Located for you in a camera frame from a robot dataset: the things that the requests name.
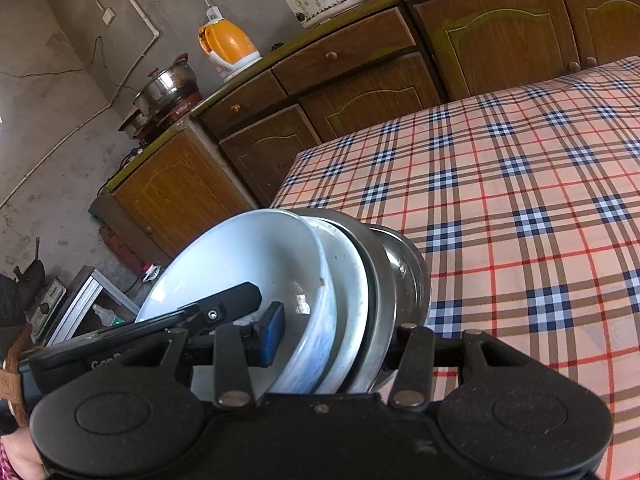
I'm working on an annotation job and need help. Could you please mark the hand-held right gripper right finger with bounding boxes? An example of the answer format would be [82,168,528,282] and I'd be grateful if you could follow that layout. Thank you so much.
[390,323,521,409]

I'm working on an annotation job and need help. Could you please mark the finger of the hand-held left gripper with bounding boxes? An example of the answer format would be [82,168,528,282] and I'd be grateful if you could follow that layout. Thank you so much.
[172,281,263,335]

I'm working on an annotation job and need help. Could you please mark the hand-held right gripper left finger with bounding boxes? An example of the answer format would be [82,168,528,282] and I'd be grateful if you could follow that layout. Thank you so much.
[150,301,287,409]

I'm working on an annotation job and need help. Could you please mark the blue patterned white bowl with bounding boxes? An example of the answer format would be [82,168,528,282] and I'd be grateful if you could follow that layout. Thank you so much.
[135,208,337,396]

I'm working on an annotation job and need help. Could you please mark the medium steel plate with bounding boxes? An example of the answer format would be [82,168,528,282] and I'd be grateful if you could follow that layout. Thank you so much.
[367,222,432,386]

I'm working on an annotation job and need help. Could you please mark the steel bowl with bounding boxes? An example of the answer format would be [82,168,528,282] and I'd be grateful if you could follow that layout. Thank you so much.
[300,208,397,395]

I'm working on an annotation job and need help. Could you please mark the plain white bowl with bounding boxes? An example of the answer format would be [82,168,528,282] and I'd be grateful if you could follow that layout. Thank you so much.
[295,212,370,395]

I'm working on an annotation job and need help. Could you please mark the person's left forearm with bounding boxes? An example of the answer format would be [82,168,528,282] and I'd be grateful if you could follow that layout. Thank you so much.
[0,430,43,480]

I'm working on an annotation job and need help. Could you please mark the grey portable stove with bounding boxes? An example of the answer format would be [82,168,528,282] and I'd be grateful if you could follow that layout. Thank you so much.
[25,280,66,328]

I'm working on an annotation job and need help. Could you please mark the low wooden cabinet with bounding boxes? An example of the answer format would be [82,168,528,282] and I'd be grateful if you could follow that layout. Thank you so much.
[90,120,258,261]

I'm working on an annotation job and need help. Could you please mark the plaid tablecloth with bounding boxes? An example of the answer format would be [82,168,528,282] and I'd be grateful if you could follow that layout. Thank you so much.
[269,56,640,480]

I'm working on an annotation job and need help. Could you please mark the small steel pot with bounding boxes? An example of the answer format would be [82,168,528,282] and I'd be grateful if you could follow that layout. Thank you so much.
[119,107,151,142]

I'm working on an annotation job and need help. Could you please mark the red induction cooker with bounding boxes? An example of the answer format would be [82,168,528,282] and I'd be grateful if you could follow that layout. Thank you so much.
[150,90,205,127]

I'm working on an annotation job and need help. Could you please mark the lidded steel pot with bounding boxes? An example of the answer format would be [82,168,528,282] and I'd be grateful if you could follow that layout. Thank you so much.
[134,52,198,118]

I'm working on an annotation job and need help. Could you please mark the orange electric kettle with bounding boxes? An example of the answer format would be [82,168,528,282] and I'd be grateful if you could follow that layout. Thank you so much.
[197,17,262,82]

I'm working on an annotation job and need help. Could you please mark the wooden cabinet with drawers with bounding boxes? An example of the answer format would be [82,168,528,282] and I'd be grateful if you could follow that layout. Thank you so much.
[190,0,448,206]

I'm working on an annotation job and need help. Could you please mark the aluminium frame box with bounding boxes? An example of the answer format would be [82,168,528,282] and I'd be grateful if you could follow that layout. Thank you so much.
[44,266,141,348]

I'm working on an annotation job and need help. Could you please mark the brown strap wristwatch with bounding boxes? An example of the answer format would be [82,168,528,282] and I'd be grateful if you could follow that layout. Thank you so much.
[0,322,33,428]

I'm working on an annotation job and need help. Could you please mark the white wall conduit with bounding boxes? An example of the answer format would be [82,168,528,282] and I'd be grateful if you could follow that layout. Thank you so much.
[0,0,161,211]

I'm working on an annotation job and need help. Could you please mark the black wall cable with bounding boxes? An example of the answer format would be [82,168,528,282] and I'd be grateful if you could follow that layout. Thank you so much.
[0,35,151,82]

